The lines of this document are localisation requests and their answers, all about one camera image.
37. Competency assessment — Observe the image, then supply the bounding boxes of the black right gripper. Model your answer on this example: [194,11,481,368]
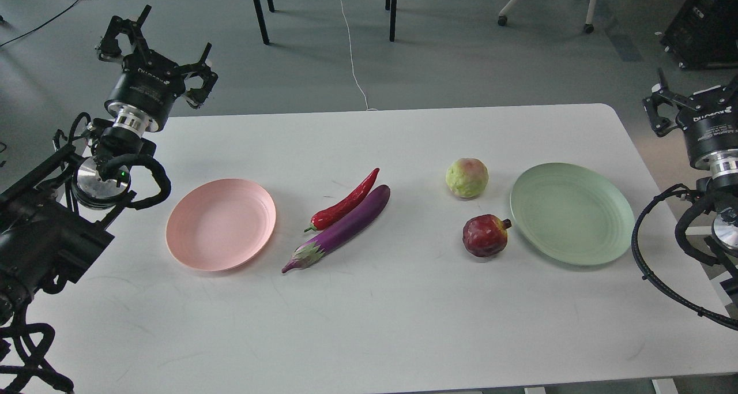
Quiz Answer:
[642,67,738,171]

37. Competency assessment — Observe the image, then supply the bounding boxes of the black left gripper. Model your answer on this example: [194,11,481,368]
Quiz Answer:
[96,5,219,133]

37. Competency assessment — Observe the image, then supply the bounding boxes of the red chili pepper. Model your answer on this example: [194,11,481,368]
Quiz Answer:
[304,168,380,232]

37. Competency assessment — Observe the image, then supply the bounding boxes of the green pink guava fruit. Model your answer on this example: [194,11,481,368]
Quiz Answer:
[445,157,490,199]

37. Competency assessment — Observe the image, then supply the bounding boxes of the red pomegranate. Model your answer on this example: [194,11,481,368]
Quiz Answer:
[462,213,513,258]

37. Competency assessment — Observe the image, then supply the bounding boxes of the purple eggplant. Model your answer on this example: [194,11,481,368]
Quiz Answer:
[281,185,391,273]

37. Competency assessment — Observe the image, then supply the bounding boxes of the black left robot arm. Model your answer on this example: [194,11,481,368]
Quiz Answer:
[1,6,218,393]

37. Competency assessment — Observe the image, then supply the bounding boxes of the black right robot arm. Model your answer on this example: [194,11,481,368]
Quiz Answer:
[631,70,737,330]

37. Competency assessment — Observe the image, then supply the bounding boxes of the black equipment case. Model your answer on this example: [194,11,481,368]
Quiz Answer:
[661,0,737,70]

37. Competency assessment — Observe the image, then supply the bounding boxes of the black table legs left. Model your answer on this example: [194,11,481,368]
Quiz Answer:
[252,0,275,46]

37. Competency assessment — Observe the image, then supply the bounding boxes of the black table legs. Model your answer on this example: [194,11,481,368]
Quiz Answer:
[385,0,397,42]
[252,0,275,46]

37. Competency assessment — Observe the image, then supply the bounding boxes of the pink plate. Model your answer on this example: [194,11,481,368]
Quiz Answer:
[164,178,277,272]

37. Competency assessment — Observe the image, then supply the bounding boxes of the green plate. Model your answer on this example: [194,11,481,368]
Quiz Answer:
[509,163,635,267]

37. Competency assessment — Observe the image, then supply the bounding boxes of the black table legs right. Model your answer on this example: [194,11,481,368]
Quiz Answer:
[385,0,397,42]

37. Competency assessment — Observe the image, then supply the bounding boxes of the white floor cable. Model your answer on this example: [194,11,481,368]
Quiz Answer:
[330,0,378,112]

